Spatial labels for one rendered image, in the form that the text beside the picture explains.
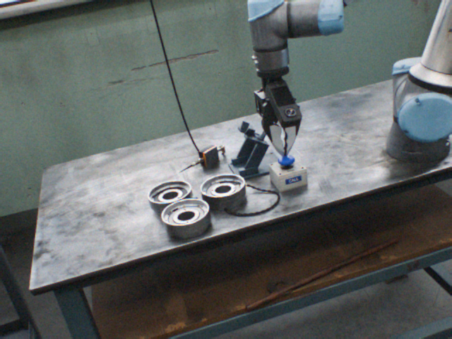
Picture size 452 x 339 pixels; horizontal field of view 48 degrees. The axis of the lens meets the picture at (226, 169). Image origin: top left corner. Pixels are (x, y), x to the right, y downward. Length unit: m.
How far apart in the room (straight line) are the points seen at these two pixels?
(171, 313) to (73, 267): 0.31
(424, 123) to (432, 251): 0.45
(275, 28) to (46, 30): 1.74
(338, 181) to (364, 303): 0.92
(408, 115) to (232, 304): 0.60
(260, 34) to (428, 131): 0.40
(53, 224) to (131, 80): 1.54
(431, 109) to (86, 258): 0.77
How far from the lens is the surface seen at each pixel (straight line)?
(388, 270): 1.39
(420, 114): 1.10
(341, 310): 2.03
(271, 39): 1.08
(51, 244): 1.22
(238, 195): 1.15
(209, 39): 2.75
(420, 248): 1.42
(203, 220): 1.08
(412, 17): 3.24
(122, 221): 1.21
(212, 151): 1.36
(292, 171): 1.18
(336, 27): 1.07
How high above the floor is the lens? 1.41
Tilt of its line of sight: 27 degrees down
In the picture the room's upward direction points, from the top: 10 degrees counter-clockwise
